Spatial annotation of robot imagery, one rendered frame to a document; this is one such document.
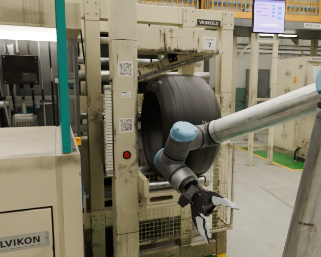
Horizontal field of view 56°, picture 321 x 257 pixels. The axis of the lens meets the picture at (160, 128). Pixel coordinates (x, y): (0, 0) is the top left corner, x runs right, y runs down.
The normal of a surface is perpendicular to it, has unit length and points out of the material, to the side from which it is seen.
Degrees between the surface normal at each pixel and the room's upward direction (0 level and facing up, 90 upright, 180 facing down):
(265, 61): 90
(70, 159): 90
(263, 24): 90
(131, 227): 90
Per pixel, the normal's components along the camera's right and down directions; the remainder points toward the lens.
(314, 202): -0.68, 0.11
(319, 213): -0.47, 0.17
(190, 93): 0.25, -0.55
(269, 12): 0.22, 0.14
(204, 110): 0.30, -0.25
